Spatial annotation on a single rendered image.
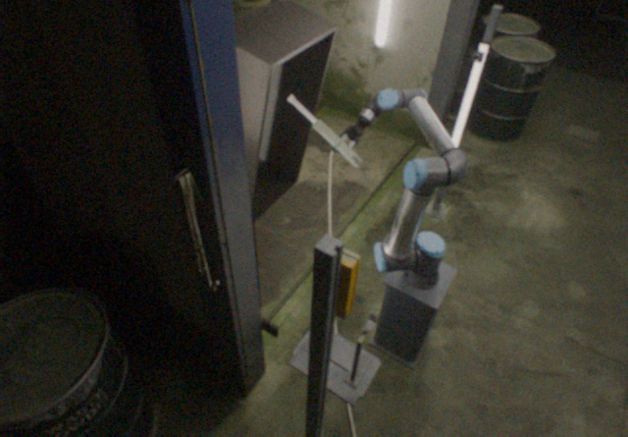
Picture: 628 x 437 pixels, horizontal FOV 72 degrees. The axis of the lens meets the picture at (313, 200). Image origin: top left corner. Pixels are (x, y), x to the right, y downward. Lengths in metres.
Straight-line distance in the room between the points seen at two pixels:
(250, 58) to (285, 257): 1.61
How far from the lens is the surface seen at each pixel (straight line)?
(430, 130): 1.95
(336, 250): 1.12
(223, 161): 1.41
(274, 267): 3.11
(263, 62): 1.98
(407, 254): 2.10
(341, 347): 1.91
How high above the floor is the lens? 2.47
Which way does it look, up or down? 42 degrees down
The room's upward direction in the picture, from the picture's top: 2 degrees clockwise
